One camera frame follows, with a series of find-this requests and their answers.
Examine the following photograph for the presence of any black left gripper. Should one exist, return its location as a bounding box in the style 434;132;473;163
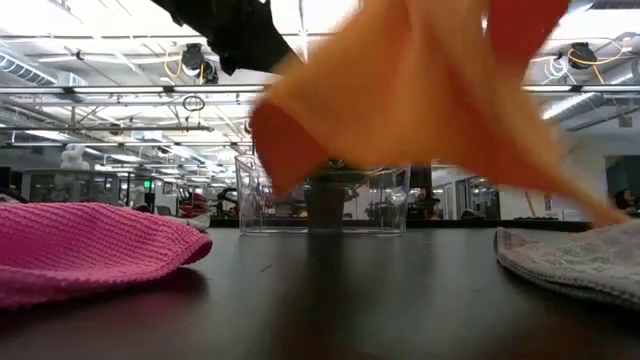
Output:
149;0;297;76

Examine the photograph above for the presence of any orange microfiber towel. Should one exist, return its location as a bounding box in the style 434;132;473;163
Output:
248;0;632;229

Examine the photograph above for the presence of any pink microfiber towel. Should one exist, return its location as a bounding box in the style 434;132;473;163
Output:
0;201;215;311

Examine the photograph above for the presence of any clear plastic bin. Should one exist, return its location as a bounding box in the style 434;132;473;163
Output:
234;153;412;237

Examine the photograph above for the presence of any artificial green potted plant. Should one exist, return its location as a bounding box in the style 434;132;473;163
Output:
303;158;371;232

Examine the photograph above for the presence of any person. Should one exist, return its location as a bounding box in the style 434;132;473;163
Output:
613;187;640;212

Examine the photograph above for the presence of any black ceiling cable reel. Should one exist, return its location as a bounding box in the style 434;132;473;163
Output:
567;41;600;70
180;42;220;85

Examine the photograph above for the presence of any grey glass-front enclosure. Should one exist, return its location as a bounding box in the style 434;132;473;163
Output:
19;167;122;206

